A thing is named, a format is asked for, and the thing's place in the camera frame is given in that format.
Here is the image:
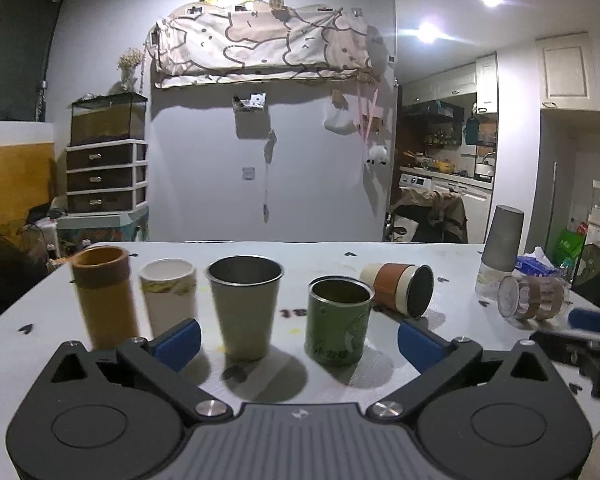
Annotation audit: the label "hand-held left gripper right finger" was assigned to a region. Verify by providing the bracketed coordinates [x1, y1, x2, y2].
[365, 318, 557, 420]

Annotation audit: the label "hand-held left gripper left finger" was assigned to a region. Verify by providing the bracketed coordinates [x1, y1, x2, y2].
[45, 318, 234, 424]

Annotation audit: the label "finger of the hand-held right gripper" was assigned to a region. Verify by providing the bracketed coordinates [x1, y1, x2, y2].
[568, 308, 600, 337]
[529, 330, 600, 400]

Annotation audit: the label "clear ribbed glass cup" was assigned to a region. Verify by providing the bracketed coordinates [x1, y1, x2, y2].
[497, 275, 567, 322]

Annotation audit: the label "brown banded white cup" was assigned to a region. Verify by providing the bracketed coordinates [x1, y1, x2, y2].
[360, 262, 435, 319]

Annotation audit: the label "white paper cup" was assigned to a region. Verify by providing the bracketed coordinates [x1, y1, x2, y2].
[139, 258, 199, 338]

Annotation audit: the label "stainless steel cup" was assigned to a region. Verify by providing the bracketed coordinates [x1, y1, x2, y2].
[205, 255, 285, 361]

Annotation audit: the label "orange cylindrical cup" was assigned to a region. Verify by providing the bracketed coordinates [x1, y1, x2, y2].
[71, 245, 142, 351]

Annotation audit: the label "green tin cup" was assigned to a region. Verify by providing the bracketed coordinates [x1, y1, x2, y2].
[305, 276, 373, 367]

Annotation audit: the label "grey plastic cup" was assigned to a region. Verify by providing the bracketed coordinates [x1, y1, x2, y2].
[481, 204, 525, 270]

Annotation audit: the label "green bag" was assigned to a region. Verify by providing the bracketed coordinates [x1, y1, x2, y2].
[551, 227, 587, 270]

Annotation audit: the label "blue tissue packet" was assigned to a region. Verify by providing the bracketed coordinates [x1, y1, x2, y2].
[514, 247, 561, 278]

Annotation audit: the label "clear plastic bottle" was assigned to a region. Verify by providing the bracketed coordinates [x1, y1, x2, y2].
[475, 256, 508, 297]

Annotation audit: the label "chair with brown jacket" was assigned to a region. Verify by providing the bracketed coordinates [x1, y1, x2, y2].
[386, 190, 469, 244]

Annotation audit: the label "teal side table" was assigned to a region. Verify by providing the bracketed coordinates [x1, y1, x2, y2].
[55, 210, 149, 245]

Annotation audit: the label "washing machine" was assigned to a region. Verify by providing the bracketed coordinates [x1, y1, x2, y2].
[399, 172, 435, 205]

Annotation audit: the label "white drawer unit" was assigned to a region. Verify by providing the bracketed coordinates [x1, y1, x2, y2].
[64, 140, 149, 214]

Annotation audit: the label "yellow wooden headboard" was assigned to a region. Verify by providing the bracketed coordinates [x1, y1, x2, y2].
[0, 142, 57, 222]

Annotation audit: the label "glass terrarium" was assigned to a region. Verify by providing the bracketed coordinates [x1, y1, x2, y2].
[70, 91, 149, 147]

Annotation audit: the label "white hanging bag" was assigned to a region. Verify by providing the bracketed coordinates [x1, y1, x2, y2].
[323, 104, 356, 135]

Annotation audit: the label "pink ribbons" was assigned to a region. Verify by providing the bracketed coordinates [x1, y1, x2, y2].
[356, 79, 382, 147]

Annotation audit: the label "dried flower bunch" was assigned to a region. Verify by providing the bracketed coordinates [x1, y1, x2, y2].
[117, 47, 144, 92]

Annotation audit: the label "printed blanket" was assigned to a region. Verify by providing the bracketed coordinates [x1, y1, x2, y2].
[147, 1, 387, 90]

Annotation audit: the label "dark curtain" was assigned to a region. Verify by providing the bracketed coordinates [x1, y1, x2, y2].
[0, 0, 72, 123]

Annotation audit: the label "grey hanging cord ornament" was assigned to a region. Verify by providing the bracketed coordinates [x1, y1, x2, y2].
[262, 129, 277, 224]

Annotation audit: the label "wall paper holder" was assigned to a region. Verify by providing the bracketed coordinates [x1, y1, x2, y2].
[232, 92, 267, 111]

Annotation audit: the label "white wall cabinet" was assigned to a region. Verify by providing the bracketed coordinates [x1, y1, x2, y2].
[534, 32, 596, 109]

